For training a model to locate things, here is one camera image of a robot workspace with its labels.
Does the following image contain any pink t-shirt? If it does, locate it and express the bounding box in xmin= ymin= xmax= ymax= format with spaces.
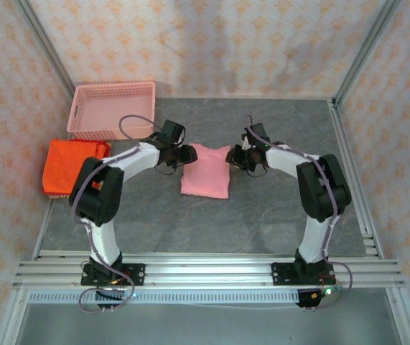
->
xmin=180 ymin=142 xmax=231 ymax=200

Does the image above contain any pink plastic basket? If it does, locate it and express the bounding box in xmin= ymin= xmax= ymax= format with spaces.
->
xmin=66 ymin=80 xmax=157 ymax=141

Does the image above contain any orange folded t-shirt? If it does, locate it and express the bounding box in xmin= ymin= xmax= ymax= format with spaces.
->
xmin=42 ymin=138 xmax=114 ymax=198

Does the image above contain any grey metal lower panel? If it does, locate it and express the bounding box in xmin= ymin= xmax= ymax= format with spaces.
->
xmin=14 ymin=301 xmax=398 ymax=345

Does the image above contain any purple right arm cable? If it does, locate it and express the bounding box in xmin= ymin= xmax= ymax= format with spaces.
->
xmin=244 ymin=114 xmax=353 ymax=312

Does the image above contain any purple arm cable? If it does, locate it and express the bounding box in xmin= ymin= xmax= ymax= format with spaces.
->
xmin=70 ymin=114 xmax=164 ymax=314
xmin=244 ymin=114 xmax=353 ymax=312

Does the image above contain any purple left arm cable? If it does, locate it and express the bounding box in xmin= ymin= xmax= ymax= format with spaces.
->
xmin=70 ymin=114 xmax=164 ymax=314

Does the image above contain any aluminium table side rail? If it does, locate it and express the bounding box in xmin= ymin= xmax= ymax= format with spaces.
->
xmin=328 ymin=98 xmax=385 ymax=259
xmin=31 ymin=199 xmax=57 ymax=260

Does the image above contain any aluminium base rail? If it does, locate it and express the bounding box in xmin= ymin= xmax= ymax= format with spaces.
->
xmin=12 ymin=251 xmax=406 ymax=288

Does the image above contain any white slotted cable duct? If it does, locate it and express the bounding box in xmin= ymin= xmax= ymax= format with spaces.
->
xmin=28 ymin=289 xmax=299 ymax=305

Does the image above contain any aluminium frame post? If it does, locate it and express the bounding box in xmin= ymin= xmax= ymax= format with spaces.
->
xmin=12 ymin=0 xmax=78 ymax=98
xmin=333 ymin=0 xmax=403 ymax=107

